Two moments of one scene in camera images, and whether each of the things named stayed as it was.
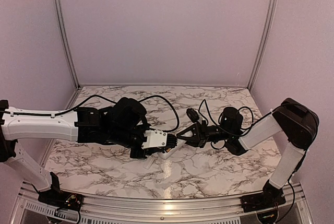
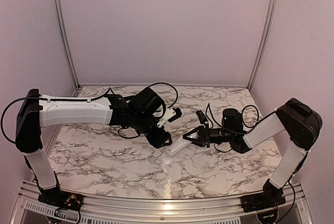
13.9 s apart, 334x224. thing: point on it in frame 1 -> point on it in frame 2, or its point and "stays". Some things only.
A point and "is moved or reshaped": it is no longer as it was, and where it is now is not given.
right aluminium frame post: [270, 24] stays
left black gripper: [143, 155] -> [158, 140]
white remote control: [163, 155] is moved or reshaped
